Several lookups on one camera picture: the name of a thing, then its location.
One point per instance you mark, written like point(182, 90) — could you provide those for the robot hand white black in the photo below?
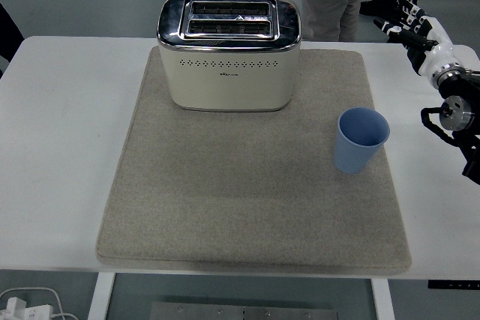
point(437, 52)

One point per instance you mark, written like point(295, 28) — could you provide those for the blue ribbed cup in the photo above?
point(354, 155)

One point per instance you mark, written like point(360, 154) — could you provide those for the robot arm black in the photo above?
point(459, 114)

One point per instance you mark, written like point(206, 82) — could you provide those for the cream and chrome toaster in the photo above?
point(228, 80)

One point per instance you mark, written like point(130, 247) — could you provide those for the black table control panel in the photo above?
point(453, 284)

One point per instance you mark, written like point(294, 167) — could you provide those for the beige felt mat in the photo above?
point(243, 200)

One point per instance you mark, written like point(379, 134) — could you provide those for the white table leg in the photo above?
point(383, 301)
point(100, 297)

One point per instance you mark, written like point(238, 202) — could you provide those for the grey metal plate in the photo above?
point(243, 312)

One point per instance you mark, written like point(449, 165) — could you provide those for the white power strip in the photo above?
point(26, 311)

